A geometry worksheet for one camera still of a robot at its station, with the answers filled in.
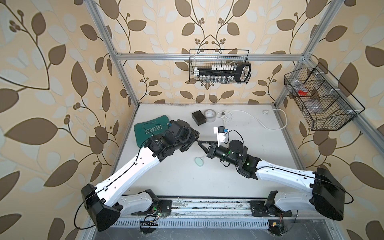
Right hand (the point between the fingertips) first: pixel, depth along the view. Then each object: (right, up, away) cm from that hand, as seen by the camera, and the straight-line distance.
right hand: (197, 143), depth 71 cm
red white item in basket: (+58, +27, +10) cm, 64 cm away
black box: (+1, +13, +38) cm, 40 cm away
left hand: (0, +4, 0) cm, 4 cm away
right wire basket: (+64, +19, +2) cm, 66 cm away
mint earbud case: (+1, -14, +18) cm, 23 cm away
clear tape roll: (+9, +15, +42) cm, 45 cm away
